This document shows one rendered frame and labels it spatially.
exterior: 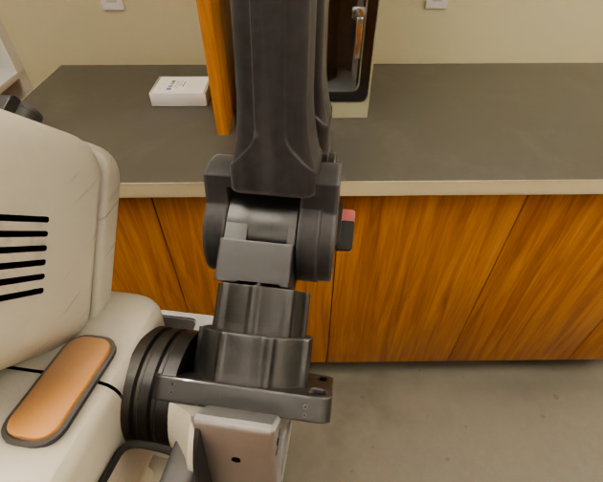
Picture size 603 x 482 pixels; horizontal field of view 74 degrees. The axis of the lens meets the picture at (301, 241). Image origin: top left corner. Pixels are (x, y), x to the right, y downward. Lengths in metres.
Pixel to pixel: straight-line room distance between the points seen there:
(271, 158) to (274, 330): 0.12
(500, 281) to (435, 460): 0.65
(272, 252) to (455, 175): 0.74
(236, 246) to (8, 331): 0.14
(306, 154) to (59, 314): 0.19
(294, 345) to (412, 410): 1.37
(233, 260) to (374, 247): 0.83
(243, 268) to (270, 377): 0.08
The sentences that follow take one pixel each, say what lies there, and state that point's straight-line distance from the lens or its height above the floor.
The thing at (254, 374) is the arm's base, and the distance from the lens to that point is 0.28.
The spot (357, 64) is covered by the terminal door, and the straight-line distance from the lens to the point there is 1.10.
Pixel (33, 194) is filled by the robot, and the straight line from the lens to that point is 0.26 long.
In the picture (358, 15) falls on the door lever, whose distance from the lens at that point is 1.02.
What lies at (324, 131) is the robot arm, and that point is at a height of 1.27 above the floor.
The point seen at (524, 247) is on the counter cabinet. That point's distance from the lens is 1.24.
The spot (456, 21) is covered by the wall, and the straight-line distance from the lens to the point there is 1.61.
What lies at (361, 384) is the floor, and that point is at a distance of 1.65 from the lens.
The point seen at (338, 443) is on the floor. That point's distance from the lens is 1.56.
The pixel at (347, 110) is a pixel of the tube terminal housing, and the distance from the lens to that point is 1.16.
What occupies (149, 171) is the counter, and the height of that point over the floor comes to 0.94.
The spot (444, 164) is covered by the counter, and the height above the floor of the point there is 0.94.
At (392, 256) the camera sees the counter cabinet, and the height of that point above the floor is 0.67.
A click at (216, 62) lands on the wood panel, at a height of 1.12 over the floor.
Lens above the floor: 1.46
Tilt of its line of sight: 44 degrees down
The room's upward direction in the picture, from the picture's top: straight up
